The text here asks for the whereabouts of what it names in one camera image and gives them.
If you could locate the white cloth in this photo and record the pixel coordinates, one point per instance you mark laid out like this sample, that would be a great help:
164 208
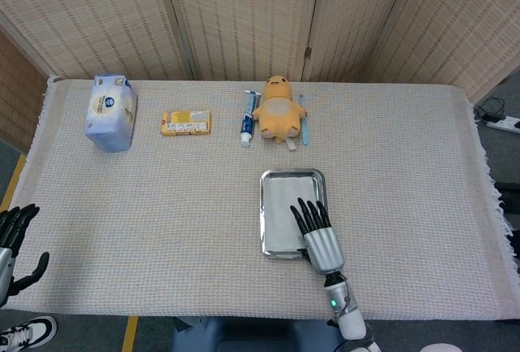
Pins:
280 205

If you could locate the yellow plush toy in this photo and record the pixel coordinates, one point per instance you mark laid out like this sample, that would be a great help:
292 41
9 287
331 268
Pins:
278 112

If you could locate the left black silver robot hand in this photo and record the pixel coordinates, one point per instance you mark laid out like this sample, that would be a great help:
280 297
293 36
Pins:
6 234

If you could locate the brown woven panel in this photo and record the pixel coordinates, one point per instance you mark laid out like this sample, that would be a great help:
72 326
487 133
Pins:
18 96

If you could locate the blue white tissue pack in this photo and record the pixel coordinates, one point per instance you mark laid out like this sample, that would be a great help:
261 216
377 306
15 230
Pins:
109 116

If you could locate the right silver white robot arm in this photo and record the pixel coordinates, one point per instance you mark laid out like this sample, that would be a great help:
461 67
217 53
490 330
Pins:
349 315

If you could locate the beige woven folding screen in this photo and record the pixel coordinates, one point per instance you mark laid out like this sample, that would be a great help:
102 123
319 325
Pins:
243 14

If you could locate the yellow small box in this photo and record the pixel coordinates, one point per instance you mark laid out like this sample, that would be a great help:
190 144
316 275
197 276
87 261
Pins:
186 123

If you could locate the beige woven tablecloth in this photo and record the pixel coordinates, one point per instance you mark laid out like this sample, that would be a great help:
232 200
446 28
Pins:
183 205

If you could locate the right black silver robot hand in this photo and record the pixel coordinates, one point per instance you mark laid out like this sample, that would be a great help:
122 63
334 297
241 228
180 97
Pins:
323 248

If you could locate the white power strip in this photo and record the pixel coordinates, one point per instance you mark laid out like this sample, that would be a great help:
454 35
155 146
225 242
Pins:
503 123

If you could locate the white black sneaker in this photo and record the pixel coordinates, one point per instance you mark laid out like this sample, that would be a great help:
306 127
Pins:
32 331

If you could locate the silver metal tray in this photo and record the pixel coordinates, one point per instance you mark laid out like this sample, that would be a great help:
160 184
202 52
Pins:
319 189

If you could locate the light blue toothbrush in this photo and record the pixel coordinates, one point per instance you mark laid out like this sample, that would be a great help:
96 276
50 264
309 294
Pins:
305 124

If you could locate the white blue toothpaste tube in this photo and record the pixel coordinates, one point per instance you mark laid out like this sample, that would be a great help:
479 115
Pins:
247 120

